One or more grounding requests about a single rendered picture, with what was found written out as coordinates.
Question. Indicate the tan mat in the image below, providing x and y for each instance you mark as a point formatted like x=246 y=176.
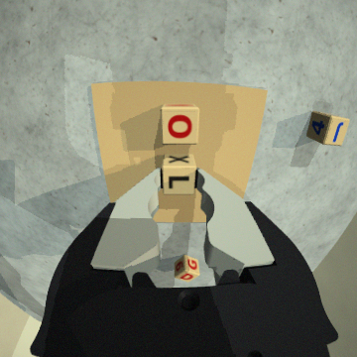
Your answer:
x=128 y=124

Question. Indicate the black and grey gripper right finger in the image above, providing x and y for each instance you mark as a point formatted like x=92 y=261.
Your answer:
x=240 y=237

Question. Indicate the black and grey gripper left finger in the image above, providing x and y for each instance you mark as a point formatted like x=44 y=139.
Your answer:
x=121 y=240

